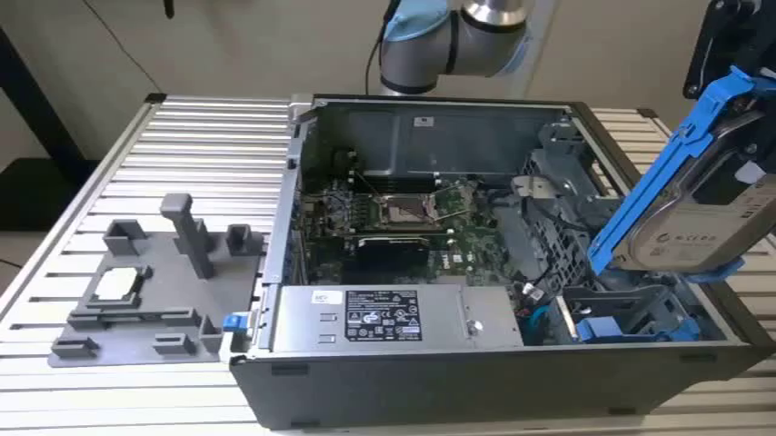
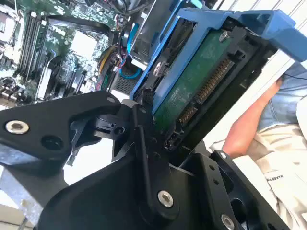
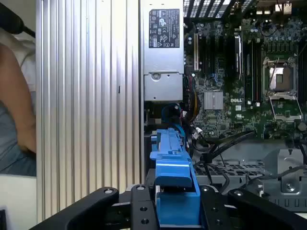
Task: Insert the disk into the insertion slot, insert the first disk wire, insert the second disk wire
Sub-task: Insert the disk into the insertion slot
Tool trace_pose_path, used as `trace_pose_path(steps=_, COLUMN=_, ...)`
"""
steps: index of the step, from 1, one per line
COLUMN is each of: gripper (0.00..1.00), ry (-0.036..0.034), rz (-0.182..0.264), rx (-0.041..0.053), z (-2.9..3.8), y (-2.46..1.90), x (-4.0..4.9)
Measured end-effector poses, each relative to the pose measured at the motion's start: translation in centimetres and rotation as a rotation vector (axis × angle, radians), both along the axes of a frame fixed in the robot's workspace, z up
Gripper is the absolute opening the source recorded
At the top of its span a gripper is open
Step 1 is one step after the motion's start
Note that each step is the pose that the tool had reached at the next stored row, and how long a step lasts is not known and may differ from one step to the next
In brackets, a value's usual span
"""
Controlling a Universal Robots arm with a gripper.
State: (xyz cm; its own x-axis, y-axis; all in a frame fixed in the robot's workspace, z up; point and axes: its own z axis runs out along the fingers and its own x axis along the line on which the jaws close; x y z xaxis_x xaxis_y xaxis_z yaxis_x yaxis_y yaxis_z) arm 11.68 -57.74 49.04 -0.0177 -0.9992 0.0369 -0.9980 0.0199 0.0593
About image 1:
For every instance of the small black hanging object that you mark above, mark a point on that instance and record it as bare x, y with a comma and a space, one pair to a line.
169, 8

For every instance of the blue case latch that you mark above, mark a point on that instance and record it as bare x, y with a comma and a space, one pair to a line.
236, 321

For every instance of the silver CPU chip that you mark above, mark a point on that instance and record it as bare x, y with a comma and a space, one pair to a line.
117, 284

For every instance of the silver power supply unit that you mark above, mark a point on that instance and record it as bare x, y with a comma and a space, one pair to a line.
304, 318

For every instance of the black stand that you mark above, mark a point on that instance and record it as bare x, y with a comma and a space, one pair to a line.
37, 191

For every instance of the white shroud sticker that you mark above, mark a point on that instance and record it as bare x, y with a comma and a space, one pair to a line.
425, 121

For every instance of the grey parts rack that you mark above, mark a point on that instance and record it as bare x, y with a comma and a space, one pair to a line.
163, 290

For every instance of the green motherboard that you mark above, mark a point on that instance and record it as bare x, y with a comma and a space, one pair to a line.
479, 254

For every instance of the black fan shroud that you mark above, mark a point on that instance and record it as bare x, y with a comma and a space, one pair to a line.
461, 141

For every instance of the CPU socket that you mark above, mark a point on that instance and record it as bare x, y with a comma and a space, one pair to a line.
405, 211

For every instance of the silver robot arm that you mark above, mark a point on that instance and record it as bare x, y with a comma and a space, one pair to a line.
419, 63

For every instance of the black open PC case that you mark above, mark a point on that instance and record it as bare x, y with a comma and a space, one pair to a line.
425, 390

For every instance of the black graphics card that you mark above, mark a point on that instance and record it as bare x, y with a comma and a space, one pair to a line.
388, 259

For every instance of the grey metal drive cage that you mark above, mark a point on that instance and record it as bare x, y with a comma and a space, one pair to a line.
545, 227

